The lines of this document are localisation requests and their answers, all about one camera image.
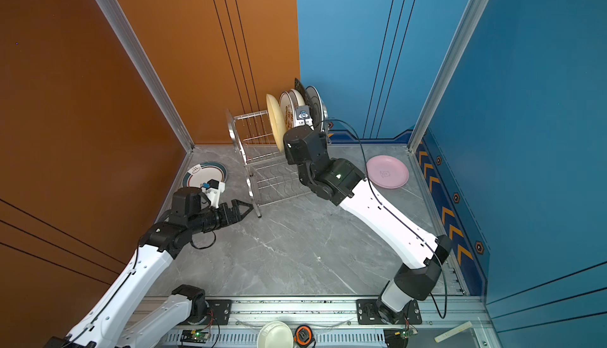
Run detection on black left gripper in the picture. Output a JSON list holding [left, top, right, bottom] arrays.
[[189, 199, 254, 237]]

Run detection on yellow round plate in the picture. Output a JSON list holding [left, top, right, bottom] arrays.
[[266, 93, 286, 152]]

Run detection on white plate green ring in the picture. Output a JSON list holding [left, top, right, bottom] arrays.
[[305, 85, 328, 133]]

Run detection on cream beige round plate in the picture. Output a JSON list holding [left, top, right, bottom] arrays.
[[291, 89, 307, 107]]

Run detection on silver wire dish rack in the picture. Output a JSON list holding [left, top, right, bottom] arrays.
[[226, 111, 311, 217]]

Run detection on white plate red characters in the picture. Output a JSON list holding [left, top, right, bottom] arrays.
[[279, 91, 294, 131]]

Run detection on white plate orange sunburst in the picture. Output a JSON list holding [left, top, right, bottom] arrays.
[[289, 90, 298, 109]]

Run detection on black square floral plate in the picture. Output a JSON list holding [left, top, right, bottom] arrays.
[[294, 78, 318, 111]]

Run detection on pink round plate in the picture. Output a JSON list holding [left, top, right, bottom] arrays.
[[367, 155, 409, 189]]

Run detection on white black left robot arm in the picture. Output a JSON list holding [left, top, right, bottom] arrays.
[[45, 187, 254, 347]]

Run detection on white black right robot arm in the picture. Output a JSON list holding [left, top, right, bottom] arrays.
[[283, 125, 452, 324]]

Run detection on white plate green maroon rim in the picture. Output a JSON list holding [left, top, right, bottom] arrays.
[[182, 161, 228, 188]]

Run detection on white round bowl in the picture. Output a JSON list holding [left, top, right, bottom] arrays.
[[256, 321, 294, 348]]

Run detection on green circuit board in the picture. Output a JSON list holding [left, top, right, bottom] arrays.
[[180, 329, 212, 346]]

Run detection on orange black tape measure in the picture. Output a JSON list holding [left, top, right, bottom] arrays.
[[293, 324, 316, 348]]

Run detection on cream flat stick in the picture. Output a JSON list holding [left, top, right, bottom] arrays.
[[434, 321, 473, 343]]

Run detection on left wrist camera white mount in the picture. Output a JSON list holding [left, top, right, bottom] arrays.
[[201, 180, 225, 208]]

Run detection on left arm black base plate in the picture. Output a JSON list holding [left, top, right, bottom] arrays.
[[186, 299, 232, 326]]

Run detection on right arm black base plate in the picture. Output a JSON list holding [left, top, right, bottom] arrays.
[[356, 299, 423, 325]]

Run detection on small circuit board with wires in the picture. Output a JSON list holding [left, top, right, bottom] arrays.
[[383, 325, 419, 348]]

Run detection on aluminium frame rail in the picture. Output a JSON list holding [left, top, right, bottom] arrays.
[[118, 295, 504, 348]]

